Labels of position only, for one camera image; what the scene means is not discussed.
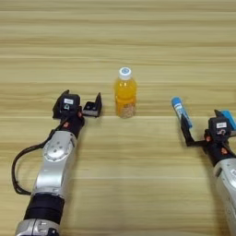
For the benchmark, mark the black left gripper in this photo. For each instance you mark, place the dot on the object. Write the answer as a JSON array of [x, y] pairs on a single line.
[[72, 123]]

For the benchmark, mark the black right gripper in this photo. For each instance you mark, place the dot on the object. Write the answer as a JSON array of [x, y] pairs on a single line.
[[219, 150]]

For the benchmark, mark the blue glue stick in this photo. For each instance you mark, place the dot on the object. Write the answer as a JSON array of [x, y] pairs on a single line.
[[177, 104]]

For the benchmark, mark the orange juice bottle white cap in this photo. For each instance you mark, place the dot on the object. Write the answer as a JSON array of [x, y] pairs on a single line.
[[125, 95]]

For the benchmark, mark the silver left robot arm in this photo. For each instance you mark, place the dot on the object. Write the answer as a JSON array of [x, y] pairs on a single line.
[[55, 172]]

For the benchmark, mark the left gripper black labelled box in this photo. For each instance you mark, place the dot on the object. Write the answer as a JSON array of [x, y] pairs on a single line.
[[70, 103]]

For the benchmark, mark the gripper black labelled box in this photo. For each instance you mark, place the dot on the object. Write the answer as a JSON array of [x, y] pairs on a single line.
[[70, 103], [219, 127]]

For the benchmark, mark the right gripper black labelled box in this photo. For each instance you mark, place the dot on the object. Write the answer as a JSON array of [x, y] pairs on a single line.
[[219, 127]]

